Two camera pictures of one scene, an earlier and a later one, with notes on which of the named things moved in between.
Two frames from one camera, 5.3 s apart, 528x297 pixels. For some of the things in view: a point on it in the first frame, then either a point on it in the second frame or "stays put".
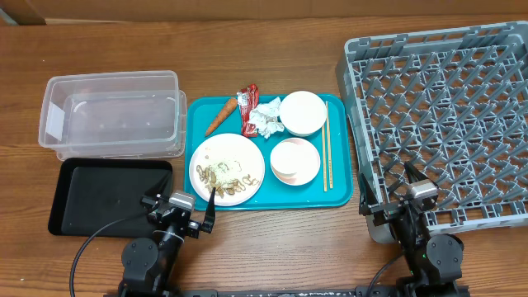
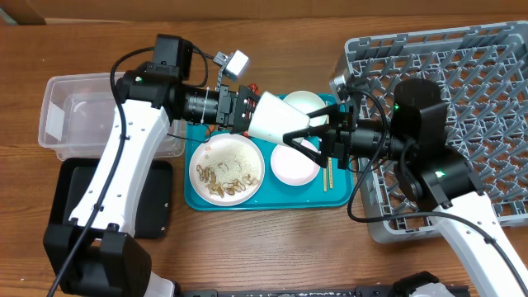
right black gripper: [386, 211] -> [337, 131]
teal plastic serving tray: [267, 151] stays put
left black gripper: [193, 228] -> [230, 107]
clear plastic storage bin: [114, 115] stays put
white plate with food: [230, 163] stays put
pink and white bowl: [294, 162] stays put
